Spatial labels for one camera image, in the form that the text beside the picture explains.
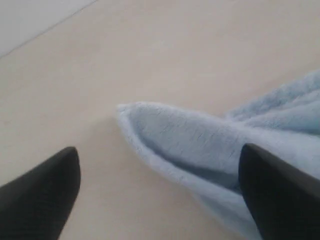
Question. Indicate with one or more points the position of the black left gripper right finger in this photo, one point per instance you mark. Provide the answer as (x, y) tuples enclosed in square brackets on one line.
[(284, 202)]

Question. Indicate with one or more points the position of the light blue fleece towel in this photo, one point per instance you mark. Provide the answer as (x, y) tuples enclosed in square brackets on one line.
[(201, 152)]

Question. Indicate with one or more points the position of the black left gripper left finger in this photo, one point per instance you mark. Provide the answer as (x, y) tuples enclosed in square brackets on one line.
[(37, 204)]

